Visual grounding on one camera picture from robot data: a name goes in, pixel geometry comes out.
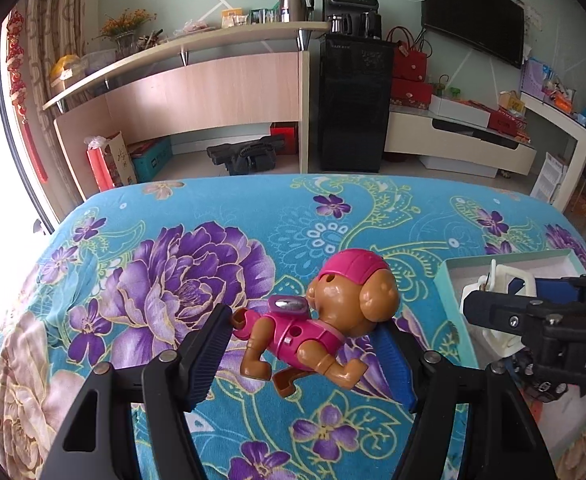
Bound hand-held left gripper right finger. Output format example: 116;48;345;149
375;322;558;480

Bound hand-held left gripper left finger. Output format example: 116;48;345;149
38;302;234;480

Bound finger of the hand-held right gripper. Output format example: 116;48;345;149
507;274;586;301
462;290;580;335

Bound cream hair claw clip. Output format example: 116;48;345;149
460;258;541;361

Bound shallow green cardboard box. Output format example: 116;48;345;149
433;251;586;372

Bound pink puppy toy figure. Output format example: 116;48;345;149
230;248;401;401

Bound white calendar stand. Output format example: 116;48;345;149
530;152;568;201

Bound white desk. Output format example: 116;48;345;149
520;90;586;211

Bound white television stand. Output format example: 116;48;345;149
385;110;538;177

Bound flat red box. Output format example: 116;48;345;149
488;107;528;136

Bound flat white box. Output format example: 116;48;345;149
428;95;494;128

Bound teal crate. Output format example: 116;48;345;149
128;137;174;181

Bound red gift bag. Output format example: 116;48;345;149
86;135;111;192

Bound red gift box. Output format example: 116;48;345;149
390;79;434;111

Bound small red box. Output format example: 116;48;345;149
269;122;299;153

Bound black cabinet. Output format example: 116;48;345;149
318;37;394;173

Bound red handbag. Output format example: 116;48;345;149
385;26;429;83

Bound wooden counter shelf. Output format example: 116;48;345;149
43;21;331;193

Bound yellow object on shelf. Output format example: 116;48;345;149
49;55;81;83

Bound black drinks machine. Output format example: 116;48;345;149
322;0;383;40

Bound red hanging ornament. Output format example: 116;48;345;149
6;10;49;181

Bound orange flowers in vase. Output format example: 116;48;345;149
96;8;151;58

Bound snack box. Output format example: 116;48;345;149
220;7;249;28

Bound steel thermos jug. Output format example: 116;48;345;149
279;0;315;23

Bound patterned curtain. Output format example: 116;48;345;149
26;0;101;111

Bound wall television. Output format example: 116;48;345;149
420;0;526;68

